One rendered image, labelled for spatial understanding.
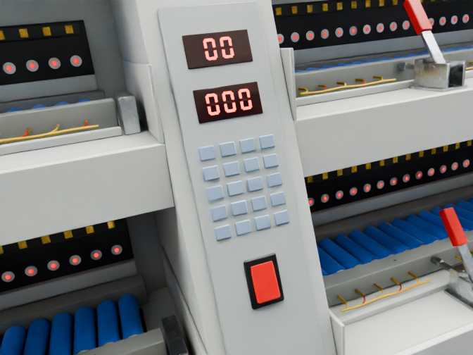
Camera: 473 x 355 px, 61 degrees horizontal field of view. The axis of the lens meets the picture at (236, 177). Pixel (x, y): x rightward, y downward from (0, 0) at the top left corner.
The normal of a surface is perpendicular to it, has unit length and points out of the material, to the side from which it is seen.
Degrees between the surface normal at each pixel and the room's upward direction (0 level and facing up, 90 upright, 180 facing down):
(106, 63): 90
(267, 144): 90
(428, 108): 107
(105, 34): 90
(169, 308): 17
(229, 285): 90
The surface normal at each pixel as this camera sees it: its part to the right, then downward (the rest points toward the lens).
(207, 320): 0.30, 0.00
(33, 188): 0.34, 0.27
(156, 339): -0.10, -0.94
